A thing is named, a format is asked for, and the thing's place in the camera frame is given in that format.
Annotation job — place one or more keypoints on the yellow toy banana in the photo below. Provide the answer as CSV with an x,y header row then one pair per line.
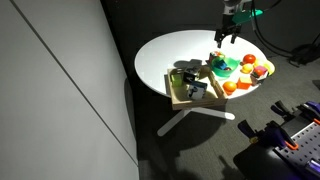
x,y
269,66

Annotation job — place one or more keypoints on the white table base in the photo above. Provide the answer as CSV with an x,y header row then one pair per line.
x,y
193,113

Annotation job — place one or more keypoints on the orange cube block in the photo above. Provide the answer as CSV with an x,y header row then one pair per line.
x,y
244,82

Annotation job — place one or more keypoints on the yellow toy lemon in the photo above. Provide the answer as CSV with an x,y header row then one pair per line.
x,y
247,68
258,63

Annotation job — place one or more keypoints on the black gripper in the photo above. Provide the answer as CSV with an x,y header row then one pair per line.
x,y
228,27

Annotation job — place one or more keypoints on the black white checkered cube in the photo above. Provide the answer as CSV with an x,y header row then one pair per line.
x,y
191,74

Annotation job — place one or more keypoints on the magenta cube block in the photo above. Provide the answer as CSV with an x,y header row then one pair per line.
x,y
260,70

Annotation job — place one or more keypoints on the large red toy apple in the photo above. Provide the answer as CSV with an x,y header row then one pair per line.
x,y
249,59

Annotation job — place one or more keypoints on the green plastic bowl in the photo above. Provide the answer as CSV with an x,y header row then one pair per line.
x,y
232,65

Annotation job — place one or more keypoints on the wooden tray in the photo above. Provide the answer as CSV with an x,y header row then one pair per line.
x,y
214,95

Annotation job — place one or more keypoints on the purple clamp left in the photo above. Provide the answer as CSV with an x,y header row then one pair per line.
x,y
273,135

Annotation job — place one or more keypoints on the grey cube block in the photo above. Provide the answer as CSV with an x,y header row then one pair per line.
x,y
258,80

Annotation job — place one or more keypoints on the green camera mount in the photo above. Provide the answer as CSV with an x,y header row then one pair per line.
x,y
245,16

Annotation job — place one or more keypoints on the perforated metal breadboard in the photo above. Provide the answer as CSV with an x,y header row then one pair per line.
x,y
306,157

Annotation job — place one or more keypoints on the purple clamp right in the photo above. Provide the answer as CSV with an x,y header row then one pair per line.
x,y
309,110

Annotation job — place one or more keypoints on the lime green cube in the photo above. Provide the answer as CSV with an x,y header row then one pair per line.
x,y
176,80

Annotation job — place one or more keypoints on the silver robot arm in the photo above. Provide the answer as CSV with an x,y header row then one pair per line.
x,y
231,7

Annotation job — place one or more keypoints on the blue block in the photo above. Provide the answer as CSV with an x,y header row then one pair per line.
x,y
222,65

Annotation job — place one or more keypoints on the orange toy fruit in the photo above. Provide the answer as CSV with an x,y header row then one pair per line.
x,y
229,86

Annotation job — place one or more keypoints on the purple clamp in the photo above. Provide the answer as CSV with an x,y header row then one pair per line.
x,y
273,135
309,110

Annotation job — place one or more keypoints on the yellow toy lemon lower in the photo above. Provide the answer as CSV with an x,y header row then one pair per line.
x,y
247,68

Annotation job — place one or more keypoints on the yellow toy lemon upper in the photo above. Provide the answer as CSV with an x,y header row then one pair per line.
x,y
258,63

